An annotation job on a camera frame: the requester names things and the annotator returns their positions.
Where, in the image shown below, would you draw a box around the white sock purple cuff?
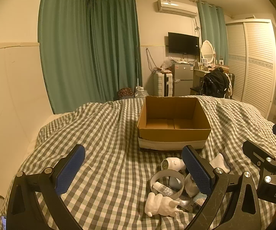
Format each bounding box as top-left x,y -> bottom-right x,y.
184,174 -> 200,197

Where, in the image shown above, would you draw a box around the white curved plastic piece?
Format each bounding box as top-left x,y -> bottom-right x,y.
210,153 -> 231,173

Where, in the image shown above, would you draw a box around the white handheld device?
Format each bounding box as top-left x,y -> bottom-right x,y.
161,157 -> 186,171

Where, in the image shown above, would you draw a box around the white plush toy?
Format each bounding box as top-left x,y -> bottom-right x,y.
144,192 -> 182,217

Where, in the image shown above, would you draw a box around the white tape ring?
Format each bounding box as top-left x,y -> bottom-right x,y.
149,169 -> 186,200

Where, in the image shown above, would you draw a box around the black clothes on chair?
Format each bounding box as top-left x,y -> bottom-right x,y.
201,67 -> 230,99

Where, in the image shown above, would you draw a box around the white louvered wardrobe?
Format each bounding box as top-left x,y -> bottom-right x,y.
226,19 -> 276,118

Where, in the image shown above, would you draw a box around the wooden dressing table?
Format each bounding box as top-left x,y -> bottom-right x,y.
190,63 -> 231,96

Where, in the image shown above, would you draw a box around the oval white vanity mirror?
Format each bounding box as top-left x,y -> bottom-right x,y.
200,40 -> 215,64

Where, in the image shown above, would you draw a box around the silver mini fridge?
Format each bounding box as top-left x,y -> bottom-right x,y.
172,63 -> 194,97

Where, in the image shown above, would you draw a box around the open cardboard box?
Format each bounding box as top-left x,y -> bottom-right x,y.
137,96 -> 211,152

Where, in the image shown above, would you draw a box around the narrow green curtain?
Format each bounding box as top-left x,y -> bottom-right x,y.
197,0 -> 228,65

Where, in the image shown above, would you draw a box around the white hard-shell suitcase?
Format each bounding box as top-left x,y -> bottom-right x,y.
153,72 -> 173,97

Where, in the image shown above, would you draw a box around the clear large water bottle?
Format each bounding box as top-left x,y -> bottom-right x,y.
134,86 -> 148,98

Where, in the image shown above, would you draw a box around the brown patterned bag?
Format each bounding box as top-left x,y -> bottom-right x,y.
118,87 -> 134,100

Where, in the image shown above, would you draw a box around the large green curtain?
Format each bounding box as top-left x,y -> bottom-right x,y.
38,0 -> 142,114

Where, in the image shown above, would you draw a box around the black wall television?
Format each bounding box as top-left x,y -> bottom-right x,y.
168,32 -> 200,56

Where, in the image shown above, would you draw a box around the white wall air conditioner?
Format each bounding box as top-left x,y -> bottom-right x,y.
157,0 -> 198,17

